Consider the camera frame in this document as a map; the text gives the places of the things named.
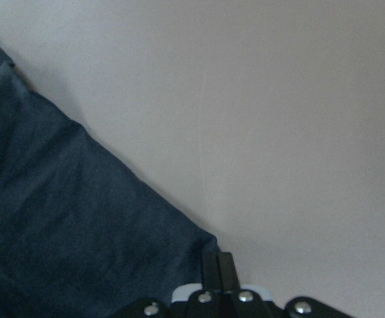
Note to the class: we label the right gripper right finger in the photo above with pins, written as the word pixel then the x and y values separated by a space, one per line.
pixel 228 273

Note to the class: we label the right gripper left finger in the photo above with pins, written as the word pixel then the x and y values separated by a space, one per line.
pixel 211 280

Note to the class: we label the black graphic t-shirt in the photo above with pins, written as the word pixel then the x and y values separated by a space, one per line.
pixel 80 234

